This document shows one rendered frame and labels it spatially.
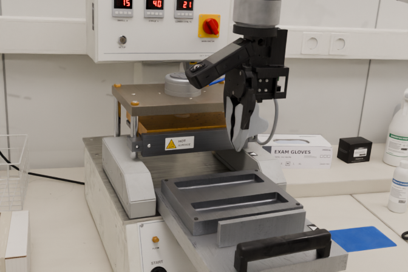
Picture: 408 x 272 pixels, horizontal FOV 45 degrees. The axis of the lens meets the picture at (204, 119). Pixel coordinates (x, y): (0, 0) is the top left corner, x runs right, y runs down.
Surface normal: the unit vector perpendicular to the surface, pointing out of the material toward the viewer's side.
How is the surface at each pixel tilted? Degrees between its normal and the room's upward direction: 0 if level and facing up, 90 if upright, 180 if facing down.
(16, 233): 3
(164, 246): 65
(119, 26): 90
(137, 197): 41
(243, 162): 90
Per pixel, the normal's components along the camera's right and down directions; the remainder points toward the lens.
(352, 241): 0.06, -0.95
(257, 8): -0.11, 0.29
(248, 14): -0.40, 0.24
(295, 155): 0.13, 0.29
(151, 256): 0.36, -0.14
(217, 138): 0.38, 0.29
